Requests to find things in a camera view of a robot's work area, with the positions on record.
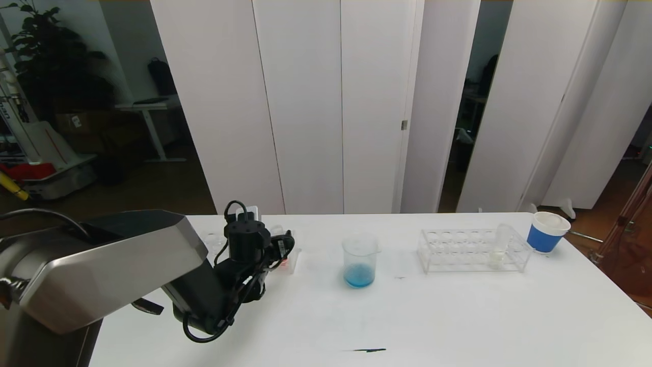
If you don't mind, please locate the clear acrylic test tube rack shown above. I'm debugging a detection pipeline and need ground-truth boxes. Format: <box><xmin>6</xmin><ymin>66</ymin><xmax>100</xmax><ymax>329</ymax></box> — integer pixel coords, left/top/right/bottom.
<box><xmin>200</xmin><ymin>224</ymin><xmax>302</xmax><ymax>276</ymax></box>
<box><xmin>417</xmin><ymin>228</ymin><xmax>533</xmax><ymax>273</ymax></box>

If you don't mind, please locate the clear plastic beaker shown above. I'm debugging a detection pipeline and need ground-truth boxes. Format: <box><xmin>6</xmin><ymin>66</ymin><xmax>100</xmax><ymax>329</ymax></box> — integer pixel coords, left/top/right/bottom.
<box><xmin>342</xmin><ymin>233</ymin><xmax>382</xmax><ymax>289</ymax></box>

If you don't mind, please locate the test tube with pale yellow pigment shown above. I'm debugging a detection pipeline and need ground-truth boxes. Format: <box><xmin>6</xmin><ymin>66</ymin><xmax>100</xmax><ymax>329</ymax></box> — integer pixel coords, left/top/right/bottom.
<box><xmin>488</xmin><ymin>223</ymin><xmax>514</xmax><ymax>269</ymax></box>

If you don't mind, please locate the narrow white partition panel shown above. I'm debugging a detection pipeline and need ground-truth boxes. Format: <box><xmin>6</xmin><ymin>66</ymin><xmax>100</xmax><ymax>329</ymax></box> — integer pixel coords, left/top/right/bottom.
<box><xmin>400</xmin><ymin>0</ymin><xmax>482</xmax><ymax>214</ymax></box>

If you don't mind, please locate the white office desk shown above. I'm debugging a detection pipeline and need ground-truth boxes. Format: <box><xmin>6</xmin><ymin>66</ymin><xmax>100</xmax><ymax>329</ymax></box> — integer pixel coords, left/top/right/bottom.
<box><xmin>115</xmin><ymin>96</ymin><xmax>187</xmax><ymax>163</ymax></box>

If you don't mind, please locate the black backpack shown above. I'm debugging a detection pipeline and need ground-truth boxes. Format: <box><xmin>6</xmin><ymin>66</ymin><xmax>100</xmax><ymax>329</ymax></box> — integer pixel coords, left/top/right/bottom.
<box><xmin>147</xmin><ymin>57</ymin><xmax>179</xmax><ymax>96</ymax></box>

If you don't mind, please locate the blue white paper cup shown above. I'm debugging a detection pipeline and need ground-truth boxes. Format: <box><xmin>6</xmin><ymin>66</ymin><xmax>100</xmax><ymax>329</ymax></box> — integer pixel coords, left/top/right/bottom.
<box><xmin>526</xmin><ymin>212</ymin><xmax>571</xmax><ymax>254</ymax></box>

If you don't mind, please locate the cardboard box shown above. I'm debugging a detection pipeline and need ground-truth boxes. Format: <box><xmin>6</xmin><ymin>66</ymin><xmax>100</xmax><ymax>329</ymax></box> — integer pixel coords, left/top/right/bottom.
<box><xmin>55</xmin><ymin>111</ymin><xmax>103</xmax><ymax>135</ymax></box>

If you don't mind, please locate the white machine with base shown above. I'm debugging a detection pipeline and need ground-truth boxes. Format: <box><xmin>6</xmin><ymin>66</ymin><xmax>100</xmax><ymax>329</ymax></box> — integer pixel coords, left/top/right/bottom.
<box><xmin>0</xmin><ymin>48</ymin><xmax>97</xmax><ymax>200</ymax></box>

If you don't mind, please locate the dark green potted plant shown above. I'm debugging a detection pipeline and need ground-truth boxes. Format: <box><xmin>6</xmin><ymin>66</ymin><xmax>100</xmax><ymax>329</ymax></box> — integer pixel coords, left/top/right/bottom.
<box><xmin>3</xmin><ymin>0</ymin><xmax>116</xmax><ymax>128</ymax></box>

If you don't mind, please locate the reddish brown stand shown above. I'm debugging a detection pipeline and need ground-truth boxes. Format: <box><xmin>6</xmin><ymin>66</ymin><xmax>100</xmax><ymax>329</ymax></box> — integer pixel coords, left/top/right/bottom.
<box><xmin>588</xmin><ymin>158</ymin><xmax>652</xmax><ymax>309</ymax></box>

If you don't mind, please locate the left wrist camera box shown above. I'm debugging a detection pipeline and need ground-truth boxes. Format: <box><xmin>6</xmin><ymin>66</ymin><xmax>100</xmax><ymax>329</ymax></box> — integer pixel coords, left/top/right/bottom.
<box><xmin>235</xmin><ymin>204</ymin><xmax>261</xmax><ymax>223</ymax></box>

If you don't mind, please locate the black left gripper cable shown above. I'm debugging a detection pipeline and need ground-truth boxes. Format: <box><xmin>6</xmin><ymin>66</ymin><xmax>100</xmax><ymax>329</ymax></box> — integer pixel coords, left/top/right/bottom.
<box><xmin>223</xmin><ymin>200</ymin><xmax>251</xmax><ymax>225</ymax></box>

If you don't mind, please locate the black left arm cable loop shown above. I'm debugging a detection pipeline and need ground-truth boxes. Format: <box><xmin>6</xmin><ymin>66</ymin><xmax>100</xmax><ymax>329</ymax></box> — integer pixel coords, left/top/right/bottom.
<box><xmin>182</xmin><ymin>310</ymin><xmax>236</xmax><ymax>344</ymax></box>

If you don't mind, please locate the black left shoulder cable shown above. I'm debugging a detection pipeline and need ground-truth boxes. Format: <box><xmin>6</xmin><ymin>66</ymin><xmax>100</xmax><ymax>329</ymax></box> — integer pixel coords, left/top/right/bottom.
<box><xmin>0</xmin><ymin>207</ymin><xmax>93</xmax><ymax>240</ymax></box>

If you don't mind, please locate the yellow handled tool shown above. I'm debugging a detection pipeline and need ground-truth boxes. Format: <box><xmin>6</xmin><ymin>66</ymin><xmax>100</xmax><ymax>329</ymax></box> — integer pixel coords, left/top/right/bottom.
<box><xmin>0</xmin><ymin>169</ymin><xmax>30</xmax><ymax>200</ymax></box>

